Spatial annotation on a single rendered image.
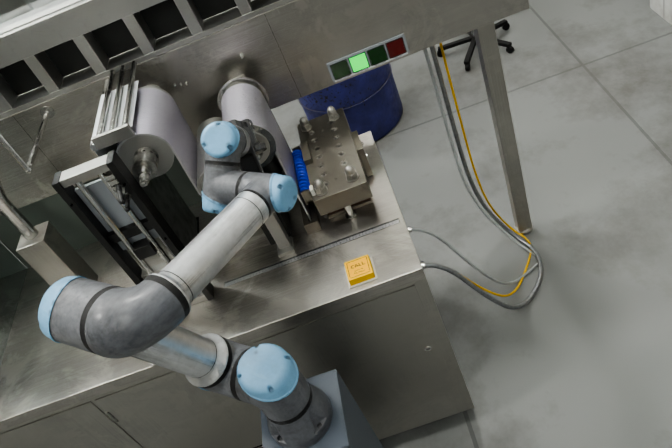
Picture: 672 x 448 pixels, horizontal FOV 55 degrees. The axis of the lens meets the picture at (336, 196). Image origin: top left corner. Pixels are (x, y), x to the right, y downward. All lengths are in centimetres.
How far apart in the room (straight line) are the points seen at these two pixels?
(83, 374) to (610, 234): 206
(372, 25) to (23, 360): 144
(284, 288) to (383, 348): 37
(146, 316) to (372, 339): 97
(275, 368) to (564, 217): 187
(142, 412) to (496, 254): 159
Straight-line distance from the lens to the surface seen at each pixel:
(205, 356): 139
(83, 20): 194
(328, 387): 158
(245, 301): 185
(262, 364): 139
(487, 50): 232
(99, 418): 212
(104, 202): 172
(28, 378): 214
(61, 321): 117
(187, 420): 214
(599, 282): 274
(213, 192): 136
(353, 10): 194
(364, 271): 172
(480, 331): 266
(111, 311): 109
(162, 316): 109
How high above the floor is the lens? 218
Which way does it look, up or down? 40 degrees down
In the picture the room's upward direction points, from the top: 25 degrees counter-clockwise
